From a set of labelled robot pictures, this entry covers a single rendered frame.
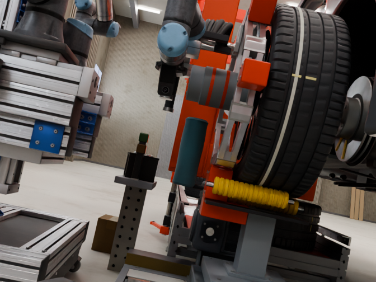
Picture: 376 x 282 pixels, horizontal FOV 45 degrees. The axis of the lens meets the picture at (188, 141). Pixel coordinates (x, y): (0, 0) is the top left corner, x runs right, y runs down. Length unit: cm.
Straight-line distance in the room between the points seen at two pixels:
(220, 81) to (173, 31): 48
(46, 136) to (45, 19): 35
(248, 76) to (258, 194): 41
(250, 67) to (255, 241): 62
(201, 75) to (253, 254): 64
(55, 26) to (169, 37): 44
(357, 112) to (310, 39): 39
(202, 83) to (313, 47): 40
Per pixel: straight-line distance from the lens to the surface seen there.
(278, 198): 151
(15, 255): 131
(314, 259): 231
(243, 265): 162
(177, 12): 118
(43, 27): 144
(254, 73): 131
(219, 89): 158
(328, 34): 147
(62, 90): 138
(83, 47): 194
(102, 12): 219
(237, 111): 137
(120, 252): 226
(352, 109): 170
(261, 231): 161
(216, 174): 157
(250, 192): 149
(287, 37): 141
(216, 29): 148
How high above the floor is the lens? 54
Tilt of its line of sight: 4 degrees up
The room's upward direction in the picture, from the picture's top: 12 degrees clockwise
